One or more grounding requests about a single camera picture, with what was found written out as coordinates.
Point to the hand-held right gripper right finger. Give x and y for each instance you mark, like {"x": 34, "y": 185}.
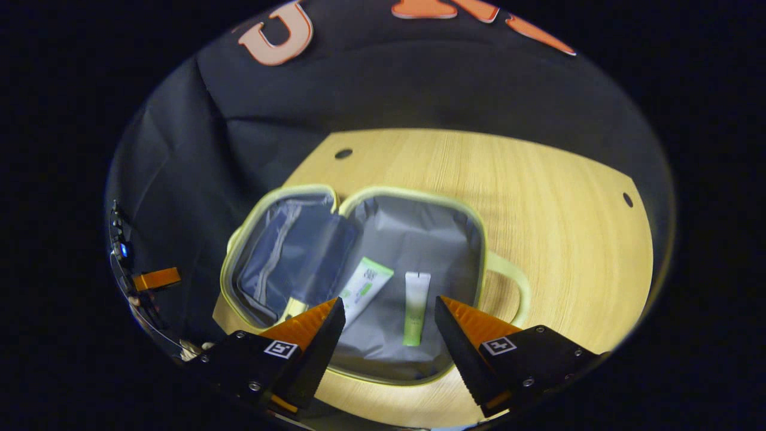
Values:
{"x": 459, "y": 356}

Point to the white tube green label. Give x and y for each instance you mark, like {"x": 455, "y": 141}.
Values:
{"x": 365, "y": 287}

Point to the green gradient tube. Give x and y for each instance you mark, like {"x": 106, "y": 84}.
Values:
{"x": 416, "y": 305}

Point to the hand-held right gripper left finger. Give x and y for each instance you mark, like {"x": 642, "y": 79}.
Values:
{"x": 317, "y": 356}

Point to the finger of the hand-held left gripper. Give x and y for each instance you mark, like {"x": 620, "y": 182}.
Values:
{"x": 157, "y": 279}

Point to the pale yellow suitcase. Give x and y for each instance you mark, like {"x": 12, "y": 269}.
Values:
{"x": 413, "y": 239}

